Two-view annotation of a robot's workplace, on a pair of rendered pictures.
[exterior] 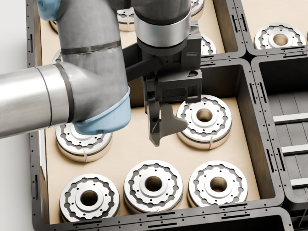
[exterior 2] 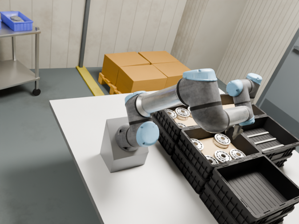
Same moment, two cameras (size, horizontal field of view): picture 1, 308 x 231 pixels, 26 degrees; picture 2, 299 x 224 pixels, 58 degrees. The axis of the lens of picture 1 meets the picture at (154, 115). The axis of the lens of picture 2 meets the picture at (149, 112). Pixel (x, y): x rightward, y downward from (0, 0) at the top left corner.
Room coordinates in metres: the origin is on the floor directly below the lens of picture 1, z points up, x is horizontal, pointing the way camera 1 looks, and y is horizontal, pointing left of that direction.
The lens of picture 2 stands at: (-0.27, 1.03, 1.82)
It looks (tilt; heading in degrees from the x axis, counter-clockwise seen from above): 34 degrees down; 329
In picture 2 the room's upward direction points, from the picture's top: 17 degrees clockwise
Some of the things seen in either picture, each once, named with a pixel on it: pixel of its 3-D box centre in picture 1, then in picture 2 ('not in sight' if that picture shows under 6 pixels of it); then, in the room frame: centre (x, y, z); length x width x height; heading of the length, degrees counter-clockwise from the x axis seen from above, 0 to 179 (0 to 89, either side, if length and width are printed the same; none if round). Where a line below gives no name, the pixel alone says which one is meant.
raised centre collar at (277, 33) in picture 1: (280, 40); not in sight; (0.86, -0.25, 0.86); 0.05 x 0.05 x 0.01
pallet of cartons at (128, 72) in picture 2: not in sight; (147, 77); (2.58, -0.47, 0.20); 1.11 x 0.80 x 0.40; 99
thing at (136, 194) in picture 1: (153, 185); (223, 156); (0.54, 0.00, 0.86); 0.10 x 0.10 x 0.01
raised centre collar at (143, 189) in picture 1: (153, 184); (223, 156); (0.54, 0.00, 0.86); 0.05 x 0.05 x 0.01
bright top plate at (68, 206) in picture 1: (89, 200); (209, 162); (0.51, 0.11, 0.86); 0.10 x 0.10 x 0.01
